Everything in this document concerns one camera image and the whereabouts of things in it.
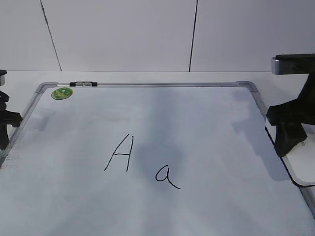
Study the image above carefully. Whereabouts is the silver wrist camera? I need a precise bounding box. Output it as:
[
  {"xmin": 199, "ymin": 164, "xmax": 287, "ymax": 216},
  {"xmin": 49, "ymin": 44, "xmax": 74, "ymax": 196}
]
[
  {"xmin": 271, "ymin": 53, "xmax": 315, "ymax": 75},
  {"xmin": 0, "ymin": 69, "xmax": 7, "ymax": 86}
]

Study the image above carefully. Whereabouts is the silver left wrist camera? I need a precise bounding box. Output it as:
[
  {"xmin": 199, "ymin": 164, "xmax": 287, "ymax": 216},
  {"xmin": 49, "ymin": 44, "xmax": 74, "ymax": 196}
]
[{"xmin": 0, "ymin": 69, "xmax": 7, "ymax": 86}]

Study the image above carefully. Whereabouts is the black hanging clip on frame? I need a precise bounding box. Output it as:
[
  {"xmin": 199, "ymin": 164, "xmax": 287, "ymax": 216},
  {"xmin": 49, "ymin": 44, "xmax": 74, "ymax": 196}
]
[{"xmin": 69, "ymin": 81, "xmax": 98, "ymax": 87}]

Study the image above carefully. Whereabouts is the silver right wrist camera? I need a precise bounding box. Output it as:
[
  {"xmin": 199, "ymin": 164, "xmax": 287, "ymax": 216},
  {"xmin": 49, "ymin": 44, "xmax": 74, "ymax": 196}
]
[{"xmin": 271, "ymin": 53, "xmax": 315, "ymax": 75}]

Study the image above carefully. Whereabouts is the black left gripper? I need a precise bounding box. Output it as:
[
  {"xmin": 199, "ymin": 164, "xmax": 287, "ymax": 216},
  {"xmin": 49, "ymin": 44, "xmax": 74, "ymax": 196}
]
[{"xmin": 0, "ymin": 91, "xmax": 23, "ymax": 150}]

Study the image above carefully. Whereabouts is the white whiteboard eraser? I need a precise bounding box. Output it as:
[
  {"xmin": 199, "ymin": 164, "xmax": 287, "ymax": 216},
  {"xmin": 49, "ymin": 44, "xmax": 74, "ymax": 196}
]
[{"xmin": 277, "ymin": 124, "xmax": 315, "ymax": 187}]

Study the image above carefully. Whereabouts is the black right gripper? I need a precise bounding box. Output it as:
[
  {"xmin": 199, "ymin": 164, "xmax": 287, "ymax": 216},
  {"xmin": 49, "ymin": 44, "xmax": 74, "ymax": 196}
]
[{"xmin": 266, "ymin": 73, "xmax": 315, "ymax": 157}]

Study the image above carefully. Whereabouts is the round green magnet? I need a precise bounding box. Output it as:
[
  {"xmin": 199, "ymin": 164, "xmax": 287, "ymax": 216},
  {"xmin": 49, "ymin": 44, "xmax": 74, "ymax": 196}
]
[{"xmin": 51, "ymin": 88, "xmax": 73, "ymax": 100}]

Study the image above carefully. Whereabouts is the whiteboard with aluminium frame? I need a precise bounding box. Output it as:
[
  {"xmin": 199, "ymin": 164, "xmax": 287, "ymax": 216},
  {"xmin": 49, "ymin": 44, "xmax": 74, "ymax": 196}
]
[{"xmin": 0, "ymin": 83, "xmax": 315, "ymax": 236}]

